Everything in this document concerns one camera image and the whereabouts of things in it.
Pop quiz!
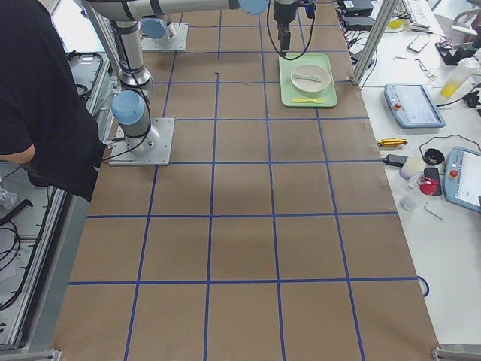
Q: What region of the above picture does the red round object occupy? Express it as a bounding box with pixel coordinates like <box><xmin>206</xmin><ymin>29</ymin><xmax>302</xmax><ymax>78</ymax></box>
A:
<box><xmin>416</xmin><ymin>177</ymin><xmax>438</xmax><ymax>196</ymax></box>

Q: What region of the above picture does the yellow plastic fork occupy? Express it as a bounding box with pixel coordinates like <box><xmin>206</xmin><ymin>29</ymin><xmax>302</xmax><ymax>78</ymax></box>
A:
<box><xmin>292</xmin><ymin>98</ymin><xmax>325</xmax><ymax>104</ymax></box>

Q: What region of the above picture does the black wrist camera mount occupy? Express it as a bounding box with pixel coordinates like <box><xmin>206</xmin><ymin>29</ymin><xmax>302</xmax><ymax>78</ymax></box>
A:
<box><xmin>301</xmin><ymin>0</ymin><xmax>316</xmax><ymax>20</ymax></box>

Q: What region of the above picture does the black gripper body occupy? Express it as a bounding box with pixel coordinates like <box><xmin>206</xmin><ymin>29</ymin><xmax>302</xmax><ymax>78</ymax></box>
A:
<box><xmin>274</xmin><ymin>0</ymin><xmax>299</xmax><ymax>36</ymax></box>

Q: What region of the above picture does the round white plate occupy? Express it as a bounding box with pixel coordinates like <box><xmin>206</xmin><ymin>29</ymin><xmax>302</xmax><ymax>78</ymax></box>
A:
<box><xmin>290</xmin><ymin>65</ymin><xmax>331</xmax><ymax>93</ymax></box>

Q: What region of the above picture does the smartphone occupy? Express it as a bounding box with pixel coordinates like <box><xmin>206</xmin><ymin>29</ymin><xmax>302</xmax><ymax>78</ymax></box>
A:
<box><xmin>407</xmin><ymin>35</ymin><xmax>430</xmax><ymax>53</ymax></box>

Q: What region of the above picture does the light green tray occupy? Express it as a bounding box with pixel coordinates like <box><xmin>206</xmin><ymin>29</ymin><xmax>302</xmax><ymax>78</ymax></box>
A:
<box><xmin>279</xmin><ymin>53</ymin><xmax>337</xmax><ymax>108</ymax></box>

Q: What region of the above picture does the bottle of yellow liquid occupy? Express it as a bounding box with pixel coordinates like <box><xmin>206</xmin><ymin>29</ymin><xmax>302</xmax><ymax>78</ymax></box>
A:
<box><xmin>440</xmin><ymin>57</ymin><xmax>480</xmax><ymax>98</ymax></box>

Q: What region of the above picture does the pale green plastic spoon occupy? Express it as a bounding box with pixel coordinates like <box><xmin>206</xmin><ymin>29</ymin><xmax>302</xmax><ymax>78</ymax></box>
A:
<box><xmin>292</xmin><ymin>74</ymin><xmax>323</xmax><ymax>83</ymax></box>

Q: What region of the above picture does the person in black clothes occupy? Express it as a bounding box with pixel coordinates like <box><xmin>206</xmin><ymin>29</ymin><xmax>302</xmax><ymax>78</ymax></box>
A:
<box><xmin>1</xmin><ymin>1</ymin><xmax>104</xmax><ymax>201</ymax></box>

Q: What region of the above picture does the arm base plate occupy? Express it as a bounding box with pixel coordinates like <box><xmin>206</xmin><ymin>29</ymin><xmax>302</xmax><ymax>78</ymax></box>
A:
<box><xmin>107</xmin><ymin>118</ymin><xmax>175</xmax><ymax>166</ymax></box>
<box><xmin>141</xmin><ymin>20</ymin><xmax>189</xmax><ymax>53</ymax></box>

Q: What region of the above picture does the aluminium frame post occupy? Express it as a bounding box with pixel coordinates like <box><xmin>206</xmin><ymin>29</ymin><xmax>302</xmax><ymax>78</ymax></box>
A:
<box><xmin>352</xmin><ymin>0</ymin><xmax>398</xmax><ymax>86</ymax></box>

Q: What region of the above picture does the white paper cup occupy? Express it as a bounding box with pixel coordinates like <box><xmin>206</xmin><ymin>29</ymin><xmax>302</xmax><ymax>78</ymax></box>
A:
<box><xmin>399</xmin><ymin>156</ymin><xmax>425</xmax><ymax>180</ymax></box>

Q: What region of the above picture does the blue teach pendant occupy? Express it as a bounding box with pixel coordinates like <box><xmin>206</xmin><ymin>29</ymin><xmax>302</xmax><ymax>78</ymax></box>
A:
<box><xmin>444</xmin><ymin>147</ymin><xmax>480</xmax><ymax>213</ymax></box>
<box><xmin>384</xmin><ymin>83</ymin><xmax>446</xmax><ymax>129</ymax></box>

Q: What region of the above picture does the black bowl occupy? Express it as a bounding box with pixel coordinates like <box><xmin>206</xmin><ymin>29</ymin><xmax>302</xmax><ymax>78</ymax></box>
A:
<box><xmin>422</xmin><ymin>148</ymin><xmax>445</xmax><ymax>166</ymax></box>

